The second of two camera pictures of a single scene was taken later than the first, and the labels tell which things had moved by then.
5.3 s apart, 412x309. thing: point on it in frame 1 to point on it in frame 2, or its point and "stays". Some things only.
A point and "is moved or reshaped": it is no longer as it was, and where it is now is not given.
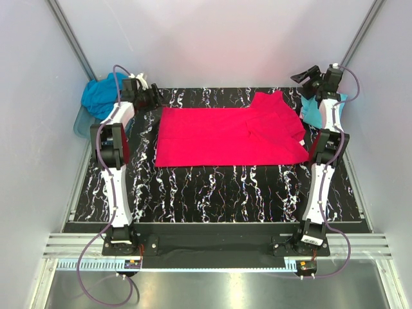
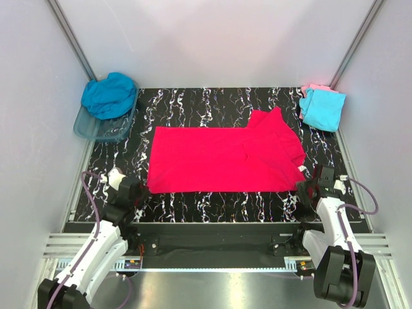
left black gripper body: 146,102 to 143,194
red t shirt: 265,132 is moved or reshaped
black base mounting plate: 215,245 stays
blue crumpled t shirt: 100,96 stays
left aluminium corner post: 56,9 stays
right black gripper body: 308,89 to 302,188
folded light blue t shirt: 312,111 stays
